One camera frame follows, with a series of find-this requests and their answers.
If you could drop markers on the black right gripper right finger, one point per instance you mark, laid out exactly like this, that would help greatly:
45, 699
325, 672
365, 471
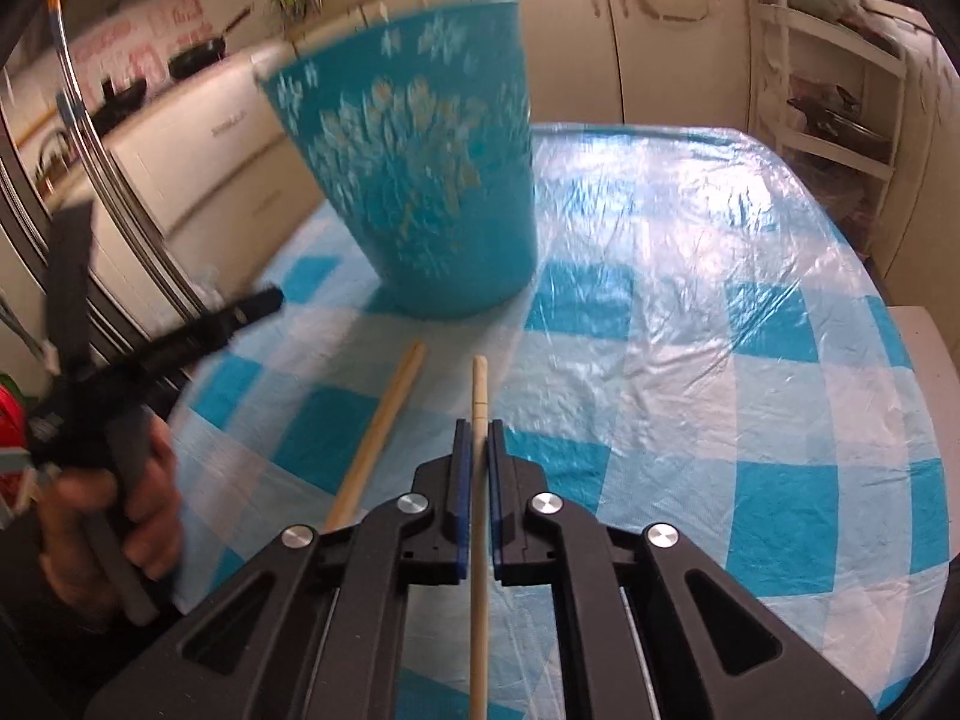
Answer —
520, 557

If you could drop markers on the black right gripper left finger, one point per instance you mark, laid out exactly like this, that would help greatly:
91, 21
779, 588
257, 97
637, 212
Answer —
439, 546

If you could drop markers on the wooden chopstick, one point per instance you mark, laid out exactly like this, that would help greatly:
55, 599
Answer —
348, 497
478, 695

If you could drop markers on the person left hand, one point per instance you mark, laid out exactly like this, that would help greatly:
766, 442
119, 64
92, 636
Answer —
110, 517

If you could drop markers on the blue white checkered tablecloth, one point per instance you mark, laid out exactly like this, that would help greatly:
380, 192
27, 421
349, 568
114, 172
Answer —
699, 346

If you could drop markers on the black wok on stove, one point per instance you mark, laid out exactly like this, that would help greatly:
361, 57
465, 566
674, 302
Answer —
118, 105

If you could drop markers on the black frying pan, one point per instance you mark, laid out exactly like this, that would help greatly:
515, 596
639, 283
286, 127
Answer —
197, 57

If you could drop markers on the teal perforated plastic basket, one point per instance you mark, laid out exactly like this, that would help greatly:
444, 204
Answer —
417, 131

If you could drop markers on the white tiered storage cart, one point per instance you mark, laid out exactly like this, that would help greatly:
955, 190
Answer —
829, 91

